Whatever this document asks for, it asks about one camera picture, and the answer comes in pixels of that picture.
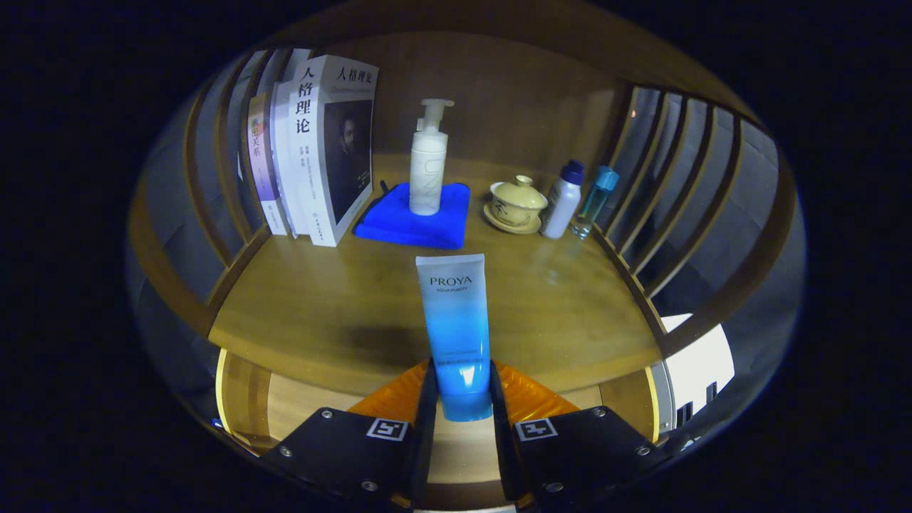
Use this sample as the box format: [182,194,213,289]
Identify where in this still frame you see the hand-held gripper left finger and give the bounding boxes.
[260,358,439,510]

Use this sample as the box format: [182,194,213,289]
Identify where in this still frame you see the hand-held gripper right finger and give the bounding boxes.
[489,360,670,510]

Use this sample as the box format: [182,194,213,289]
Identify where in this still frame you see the brown wooden drawer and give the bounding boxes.
[214,348,660,507]

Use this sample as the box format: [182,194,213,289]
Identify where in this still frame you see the blue and white tube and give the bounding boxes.
[415,254,494,423]

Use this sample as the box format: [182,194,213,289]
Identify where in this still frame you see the grey metal cabinet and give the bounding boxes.
[659,313,736,432]

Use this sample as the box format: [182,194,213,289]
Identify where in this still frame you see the wooden countertop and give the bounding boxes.
[209,153,663,396]

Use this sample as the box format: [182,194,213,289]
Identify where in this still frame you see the brown wooden cabinet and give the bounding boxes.
[127,4,807,457]

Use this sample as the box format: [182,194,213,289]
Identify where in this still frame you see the blue folded cloth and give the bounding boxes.
[354,182,472,251]

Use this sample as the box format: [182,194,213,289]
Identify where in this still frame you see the beige ceramic saucer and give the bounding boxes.
[483,203,542,235]

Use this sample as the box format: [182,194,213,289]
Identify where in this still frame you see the clear blue bottle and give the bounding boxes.
[570,165,620,239]

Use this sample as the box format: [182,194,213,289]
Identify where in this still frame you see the white bottle with blue cap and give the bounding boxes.
[540,160,586,239]

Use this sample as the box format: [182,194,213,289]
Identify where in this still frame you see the beige lidded ceramic cup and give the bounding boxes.
[489,175,549,227]

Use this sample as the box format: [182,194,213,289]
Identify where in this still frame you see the white pump bottle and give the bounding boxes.
[409,98,455,217]

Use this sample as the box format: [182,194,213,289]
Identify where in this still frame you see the thick white portrait book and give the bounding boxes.
[289,55,380,248]

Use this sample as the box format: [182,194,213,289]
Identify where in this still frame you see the thin white book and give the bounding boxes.
[269,80,311,237]

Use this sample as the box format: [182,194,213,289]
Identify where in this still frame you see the purple book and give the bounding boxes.
[246,91,289,237]

